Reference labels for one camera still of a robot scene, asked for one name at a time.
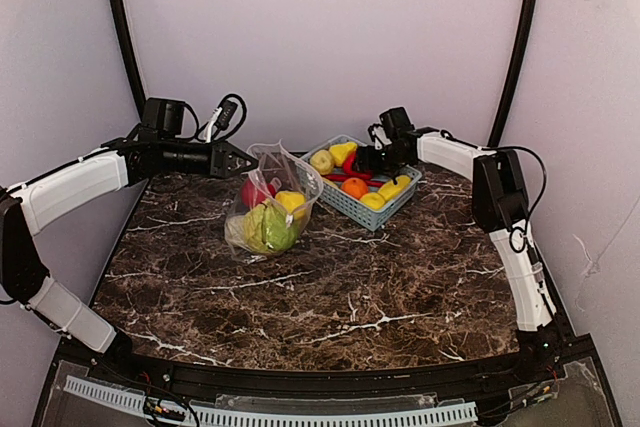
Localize yellow lemon toy front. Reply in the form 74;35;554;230
359;192;386;210

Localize yellow bell pepper toy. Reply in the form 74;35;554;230
275;190;307;220

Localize clear zip top bag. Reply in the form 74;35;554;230
225;142;324;263

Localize yellow banana toy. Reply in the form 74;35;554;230
323;177;338;188

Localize white cable duct strip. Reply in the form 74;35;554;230
64;376;478;427

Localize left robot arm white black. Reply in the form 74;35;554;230
1;93;258;356

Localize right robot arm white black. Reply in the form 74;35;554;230
355;107;556;332

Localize napa cabbage toy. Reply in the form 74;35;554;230
224;204;269;254

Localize small yellow fruit toy right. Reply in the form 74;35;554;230
328;141;359;167

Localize red chili pepper toy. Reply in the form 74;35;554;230
323;174;385;188

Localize yellow potato toy back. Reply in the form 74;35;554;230
309;149;335;176

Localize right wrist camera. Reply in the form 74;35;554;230
367;123;391;150

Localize orange fruit toy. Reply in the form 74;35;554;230
340;179;369;200

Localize green pepper toy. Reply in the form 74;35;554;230
259;203;299;253

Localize light blue plastic basket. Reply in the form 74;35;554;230
320;156;422;231

